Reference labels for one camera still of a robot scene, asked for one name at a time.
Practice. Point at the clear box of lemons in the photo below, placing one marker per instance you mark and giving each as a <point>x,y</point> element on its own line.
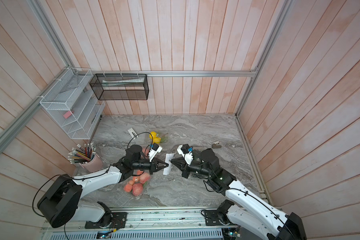
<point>159,136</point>

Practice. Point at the clear box of apples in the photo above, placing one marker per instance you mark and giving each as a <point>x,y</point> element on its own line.
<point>137,184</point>

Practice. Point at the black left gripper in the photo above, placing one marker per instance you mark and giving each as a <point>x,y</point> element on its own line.
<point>154,166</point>

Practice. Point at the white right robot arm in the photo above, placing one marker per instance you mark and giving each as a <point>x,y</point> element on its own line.
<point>242,207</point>

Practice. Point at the small brown white object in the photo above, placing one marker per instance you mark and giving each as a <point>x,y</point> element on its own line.
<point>216,145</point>

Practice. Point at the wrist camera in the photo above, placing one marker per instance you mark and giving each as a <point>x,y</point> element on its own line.
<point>187,153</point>
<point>154,150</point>

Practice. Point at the yellow lemon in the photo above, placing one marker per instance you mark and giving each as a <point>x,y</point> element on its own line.
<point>157,140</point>
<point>153,135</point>

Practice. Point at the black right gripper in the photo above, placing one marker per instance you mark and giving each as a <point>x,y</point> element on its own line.
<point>186,169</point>

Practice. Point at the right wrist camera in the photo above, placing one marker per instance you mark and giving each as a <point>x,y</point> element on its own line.
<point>187,153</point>

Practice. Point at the black mesh wall basket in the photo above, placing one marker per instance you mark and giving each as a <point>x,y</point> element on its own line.
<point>114,87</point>

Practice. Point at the white mesh wall shelf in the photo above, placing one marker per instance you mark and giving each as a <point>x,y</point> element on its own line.
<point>69,92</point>

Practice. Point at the clear box of tomatoes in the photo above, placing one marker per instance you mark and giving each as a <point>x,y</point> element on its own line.
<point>146,151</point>

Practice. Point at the yellow lemon lower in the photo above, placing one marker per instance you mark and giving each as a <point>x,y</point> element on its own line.
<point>157,140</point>

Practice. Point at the pink eraser on shelf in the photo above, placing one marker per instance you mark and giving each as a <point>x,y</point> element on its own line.
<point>67,114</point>

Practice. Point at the yellow lemon upper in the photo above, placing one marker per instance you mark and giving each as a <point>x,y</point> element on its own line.
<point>153,135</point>

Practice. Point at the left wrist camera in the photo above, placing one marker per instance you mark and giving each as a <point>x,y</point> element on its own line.
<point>154,150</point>

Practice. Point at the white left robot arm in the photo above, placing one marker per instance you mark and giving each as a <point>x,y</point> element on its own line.
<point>61,202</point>

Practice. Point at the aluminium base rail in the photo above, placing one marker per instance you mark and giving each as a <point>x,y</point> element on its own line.
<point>183,223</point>

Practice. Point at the pink cup of pencils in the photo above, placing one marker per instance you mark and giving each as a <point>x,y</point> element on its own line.
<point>86,156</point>

